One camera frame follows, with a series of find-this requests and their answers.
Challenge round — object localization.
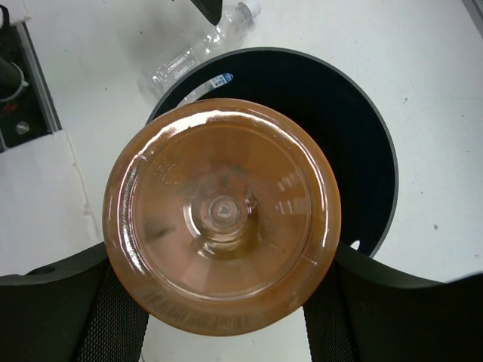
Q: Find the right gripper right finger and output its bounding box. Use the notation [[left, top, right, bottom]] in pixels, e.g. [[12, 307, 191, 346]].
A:
[[303, 248, 482, 361]]

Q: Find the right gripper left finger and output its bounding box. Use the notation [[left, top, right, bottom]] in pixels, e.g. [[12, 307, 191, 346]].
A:
[[1, 243, 149, 361]]

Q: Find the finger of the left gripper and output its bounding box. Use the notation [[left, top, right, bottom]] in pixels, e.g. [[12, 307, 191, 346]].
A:
[[191, 0, 223, 26]]

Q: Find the orange plastic bottle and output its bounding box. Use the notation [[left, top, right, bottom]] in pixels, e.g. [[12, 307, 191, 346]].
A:
[[103, 98, 341, 336]]

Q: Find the dark grey plastic bin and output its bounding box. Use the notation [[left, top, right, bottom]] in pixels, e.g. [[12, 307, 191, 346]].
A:
[[151, 47, 398, 256]]

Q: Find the clear unlabelled plastic bottle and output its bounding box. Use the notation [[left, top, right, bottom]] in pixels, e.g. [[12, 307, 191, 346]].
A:
[[138, 1, 261, 103]]

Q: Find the clear bottle green label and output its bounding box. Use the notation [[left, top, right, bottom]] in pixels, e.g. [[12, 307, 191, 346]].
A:
[[179, 72, 234, 106]]

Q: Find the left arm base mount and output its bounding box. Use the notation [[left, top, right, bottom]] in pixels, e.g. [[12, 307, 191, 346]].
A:
[[1, 1, 63, 152]]

